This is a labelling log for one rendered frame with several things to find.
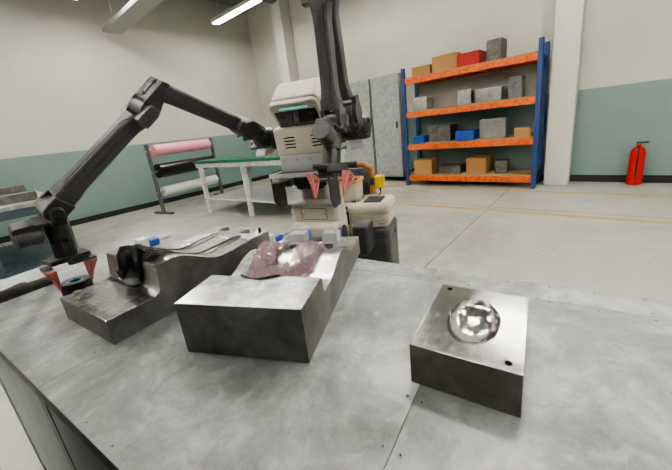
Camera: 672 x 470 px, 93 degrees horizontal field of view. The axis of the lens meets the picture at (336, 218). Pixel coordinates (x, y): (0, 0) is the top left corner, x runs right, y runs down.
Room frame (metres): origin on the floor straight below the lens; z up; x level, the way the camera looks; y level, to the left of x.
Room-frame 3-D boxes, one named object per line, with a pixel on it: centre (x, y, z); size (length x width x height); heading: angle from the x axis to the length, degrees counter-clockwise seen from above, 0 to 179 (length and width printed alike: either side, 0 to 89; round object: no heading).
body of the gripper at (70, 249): (0.91, 0.82, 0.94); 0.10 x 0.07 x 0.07; 147
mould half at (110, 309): (0.88, 0.48, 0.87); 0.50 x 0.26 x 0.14; 146
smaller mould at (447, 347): (0.45, -0.21, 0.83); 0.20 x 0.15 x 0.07; 146
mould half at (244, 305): (0.75, 0.13, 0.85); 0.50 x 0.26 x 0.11; 164
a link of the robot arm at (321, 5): (1.07, -0.03, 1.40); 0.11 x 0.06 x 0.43; 68
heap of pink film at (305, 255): (0.76, 0.14, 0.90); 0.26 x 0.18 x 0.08; 164
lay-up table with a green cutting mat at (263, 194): (5.17, 1.01, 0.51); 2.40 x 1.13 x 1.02; 53
